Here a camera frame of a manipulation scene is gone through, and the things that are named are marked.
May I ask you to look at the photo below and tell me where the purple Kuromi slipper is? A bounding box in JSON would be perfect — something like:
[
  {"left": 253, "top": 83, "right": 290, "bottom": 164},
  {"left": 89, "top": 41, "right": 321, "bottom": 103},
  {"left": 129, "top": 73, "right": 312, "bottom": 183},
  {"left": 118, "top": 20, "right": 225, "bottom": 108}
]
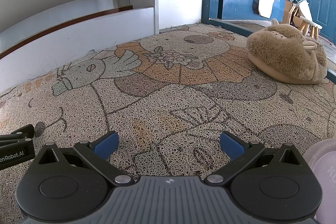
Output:
[{"left": 303, "top": 139, "right": 336, "bottom": 224}]

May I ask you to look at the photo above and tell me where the brown fluffy animal slipper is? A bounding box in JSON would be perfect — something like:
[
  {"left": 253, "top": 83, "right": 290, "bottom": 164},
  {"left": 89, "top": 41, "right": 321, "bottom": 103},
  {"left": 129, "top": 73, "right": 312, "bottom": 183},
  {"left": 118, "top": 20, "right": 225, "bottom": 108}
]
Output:
[{"left": 247, "top": 18, "right": 327, "bottom": 85}]

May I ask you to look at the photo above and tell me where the cartoon patterned door mat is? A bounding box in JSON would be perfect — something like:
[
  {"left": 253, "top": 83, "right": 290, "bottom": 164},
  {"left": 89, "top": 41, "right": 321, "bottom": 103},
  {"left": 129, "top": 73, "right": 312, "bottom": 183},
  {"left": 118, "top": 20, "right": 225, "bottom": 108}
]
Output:
[{"left": 0, "top": 23, "right": 336, "bottom": 183}]

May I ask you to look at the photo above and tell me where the small wooden stool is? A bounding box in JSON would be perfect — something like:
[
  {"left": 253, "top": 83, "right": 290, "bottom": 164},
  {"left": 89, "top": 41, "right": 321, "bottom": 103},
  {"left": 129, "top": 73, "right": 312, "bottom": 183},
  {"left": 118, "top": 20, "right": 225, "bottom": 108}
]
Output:
[{"left": 296, "top": 0, "right": 322, "bottom": 40}]

